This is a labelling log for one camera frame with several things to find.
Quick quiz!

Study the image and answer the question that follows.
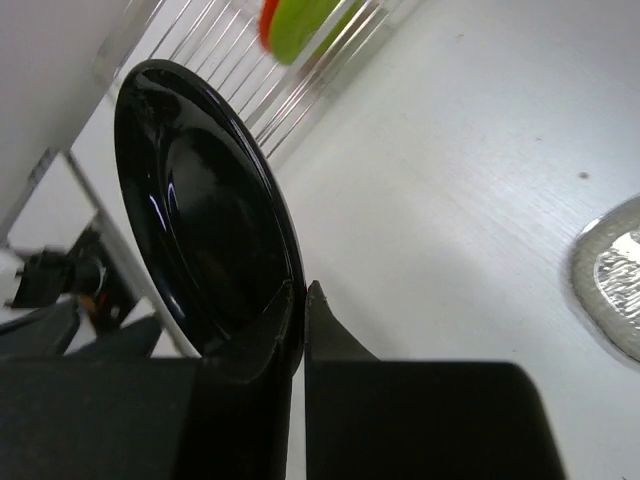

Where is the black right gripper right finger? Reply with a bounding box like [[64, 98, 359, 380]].
[[304, 282, 565, 479]]

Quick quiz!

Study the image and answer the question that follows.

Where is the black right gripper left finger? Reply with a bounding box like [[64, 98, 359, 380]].
[[1, 287, 291, 479]]

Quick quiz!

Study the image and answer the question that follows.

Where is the black plate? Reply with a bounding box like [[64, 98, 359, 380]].
[[114, 59, 307, 364]]

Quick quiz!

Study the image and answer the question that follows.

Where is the clear ribbed glass plate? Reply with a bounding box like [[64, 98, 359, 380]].
[[567, 196, 639, 365]]

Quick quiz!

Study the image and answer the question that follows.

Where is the orange plate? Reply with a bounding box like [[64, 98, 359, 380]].
[[258, 0, 279, 52]]

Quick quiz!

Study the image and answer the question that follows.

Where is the green plate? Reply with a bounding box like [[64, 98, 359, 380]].
[[267, 1, 339, 65]]

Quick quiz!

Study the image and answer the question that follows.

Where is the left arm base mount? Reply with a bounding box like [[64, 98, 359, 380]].
[[1, 226, 137, 335]]

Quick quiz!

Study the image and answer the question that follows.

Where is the metal wire dish rack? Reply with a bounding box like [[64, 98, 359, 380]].
[[92, 1, 418, 156]]

